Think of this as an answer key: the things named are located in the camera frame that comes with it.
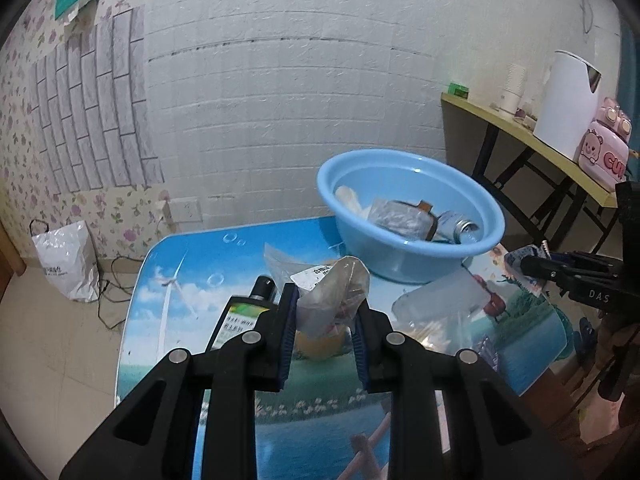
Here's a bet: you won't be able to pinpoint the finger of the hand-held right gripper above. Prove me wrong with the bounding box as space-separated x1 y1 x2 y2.
549 251 627 272
520 255 577 287

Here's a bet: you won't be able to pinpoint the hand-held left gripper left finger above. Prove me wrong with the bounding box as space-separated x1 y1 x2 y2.
59 282 301 480

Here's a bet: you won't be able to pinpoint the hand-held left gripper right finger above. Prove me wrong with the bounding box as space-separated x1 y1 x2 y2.
352 297 571 480

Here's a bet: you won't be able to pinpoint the yellow round object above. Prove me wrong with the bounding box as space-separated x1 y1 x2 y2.
292 327 351 361

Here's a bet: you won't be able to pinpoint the black bottle green label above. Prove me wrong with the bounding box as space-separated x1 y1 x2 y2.
205 275 278 356

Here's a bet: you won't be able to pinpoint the clear plastic bag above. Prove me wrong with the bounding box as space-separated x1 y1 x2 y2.
262 242 372 338

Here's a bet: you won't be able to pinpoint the clear toothpick box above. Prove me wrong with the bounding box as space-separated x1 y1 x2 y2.
400 317 468 356

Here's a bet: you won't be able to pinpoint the blue plastic basin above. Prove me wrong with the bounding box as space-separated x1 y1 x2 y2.
316 149 506 283

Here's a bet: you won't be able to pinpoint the clear plastic lidded box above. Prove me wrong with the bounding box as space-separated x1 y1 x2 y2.
391 272 493 333

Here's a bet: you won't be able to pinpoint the bulb-shaped clear bottle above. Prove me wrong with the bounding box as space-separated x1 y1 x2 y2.
436 210 485 245

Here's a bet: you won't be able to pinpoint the grey orange toy pack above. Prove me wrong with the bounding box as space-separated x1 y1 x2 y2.
367 199 438 242

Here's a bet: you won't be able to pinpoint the printed scenery desktop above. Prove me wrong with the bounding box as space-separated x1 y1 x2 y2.
115 215 568 480

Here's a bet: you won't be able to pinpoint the dark blue slipper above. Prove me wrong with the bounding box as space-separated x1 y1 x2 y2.
575 316 598 366

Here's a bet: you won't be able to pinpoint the pink cartoon box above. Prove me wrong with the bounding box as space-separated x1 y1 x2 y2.
577 97 633 191

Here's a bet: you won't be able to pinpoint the white water appliance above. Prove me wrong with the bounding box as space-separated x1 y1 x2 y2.
532 50 603 162

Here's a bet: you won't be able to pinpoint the wooden side table black legs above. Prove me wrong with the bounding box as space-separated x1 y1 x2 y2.
441 91 621 281

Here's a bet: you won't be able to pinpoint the stack of paper cups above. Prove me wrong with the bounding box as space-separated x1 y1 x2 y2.
497 63 527 116

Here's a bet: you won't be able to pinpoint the white plastic shopping bag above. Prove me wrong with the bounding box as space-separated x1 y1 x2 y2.
30 219 101 303

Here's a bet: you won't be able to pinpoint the white wall socket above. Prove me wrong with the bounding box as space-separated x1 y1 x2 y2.
159 199 203 223

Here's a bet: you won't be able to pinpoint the black cable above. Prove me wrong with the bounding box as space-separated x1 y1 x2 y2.
95 255 146 331

